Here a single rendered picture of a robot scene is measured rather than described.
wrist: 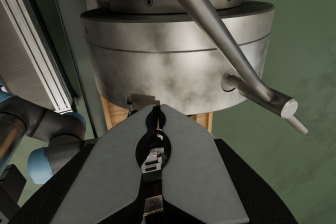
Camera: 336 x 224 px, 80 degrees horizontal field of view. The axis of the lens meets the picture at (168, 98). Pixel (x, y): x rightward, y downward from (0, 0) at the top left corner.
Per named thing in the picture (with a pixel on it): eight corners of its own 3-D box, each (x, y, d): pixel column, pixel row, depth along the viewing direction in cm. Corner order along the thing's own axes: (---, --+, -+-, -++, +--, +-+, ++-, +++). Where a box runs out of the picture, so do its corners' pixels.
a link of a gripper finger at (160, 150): (177, 136, 49) (141, 143, 47) (177, 130, 48) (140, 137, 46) (183, 149, 45) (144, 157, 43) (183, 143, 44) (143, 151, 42)
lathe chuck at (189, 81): (78, 25, 44) (102, 71, 19) (200, 12, 55) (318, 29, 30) (87, 65, 48) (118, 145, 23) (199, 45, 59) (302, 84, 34)
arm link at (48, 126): (52, 99, 53) (40, 123, 43) (92, 116, 58) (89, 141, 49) (39, 121, 55) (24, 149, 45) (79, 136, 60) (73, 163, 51)
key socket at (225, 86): (230, 68, 30) (244, 75, 27) (217, 87, 30) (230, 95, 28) (218, 57, 28) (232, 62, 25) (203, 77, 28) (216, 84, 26)
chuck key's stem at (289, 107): (226, 70, 29) (302, 104, 20) (217, 82, 30) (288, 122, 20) (217, 62, 28) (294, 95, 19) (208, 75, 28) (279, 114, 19)
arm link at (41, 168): (33, 139, 45) (19, 168, 38) (85, 130, 47) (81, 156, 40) (45, 164, 49) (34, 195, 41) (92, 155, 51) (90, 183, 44)
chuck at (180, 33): (73, 8, 42) (94, 32, 17) (200, -2, 53) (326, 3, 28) (77, 25, 44) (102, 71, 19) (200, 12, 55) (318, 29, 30)
